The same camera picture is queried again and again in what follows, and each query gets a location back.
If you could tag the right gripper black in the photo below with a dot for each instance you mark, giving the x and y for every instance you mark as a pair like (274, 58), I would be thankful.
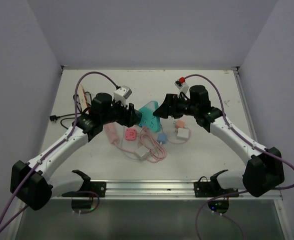
(165, 111)

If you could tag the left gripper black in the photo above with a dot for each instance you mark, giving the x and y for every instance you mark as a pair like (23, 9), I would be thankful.
(127, 114)

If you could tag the pink charger plug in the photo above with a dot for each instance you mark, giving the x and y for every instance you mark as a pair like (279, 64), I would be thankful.
(179, 124)

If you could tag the pink adapter plug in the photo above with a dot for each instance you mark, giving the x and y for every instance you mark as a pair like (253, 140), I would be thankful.
(130, 134)

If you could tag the teal triangular power strip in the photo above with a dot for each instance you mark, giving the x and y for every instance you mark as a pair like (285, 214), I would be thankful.
(148, 120)

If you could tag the white charger plug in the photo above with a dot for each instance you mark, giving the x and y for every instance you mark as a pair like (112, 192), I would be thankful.
(183, 133)

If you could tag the pink power strip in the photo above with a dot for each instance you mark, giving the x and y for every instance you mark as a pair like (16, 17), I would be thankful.
(111, 133)

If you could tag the blue charger plug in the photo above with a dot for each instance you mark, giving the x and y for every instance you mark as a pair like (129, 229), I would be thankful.
(162, 138)

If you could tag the dark green cube socket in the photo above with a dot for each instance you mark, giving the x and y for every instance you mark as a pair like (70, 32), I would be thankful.
(137, 115)

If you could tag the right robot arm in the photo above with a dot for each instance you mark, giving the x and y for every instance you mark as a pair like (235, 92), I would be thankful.
(263, 171)

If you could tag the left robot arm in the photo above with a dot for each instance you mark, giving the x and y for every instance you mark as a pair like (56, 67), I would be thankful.
(31, 182)

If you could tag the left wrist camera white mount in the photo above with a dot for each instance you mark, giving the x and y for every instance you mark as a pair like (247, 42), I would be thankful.
(122, 94)

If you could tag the aluminium front rail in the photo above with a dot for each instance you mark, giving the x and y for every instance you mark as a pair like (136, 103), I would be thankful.
(149, 188)

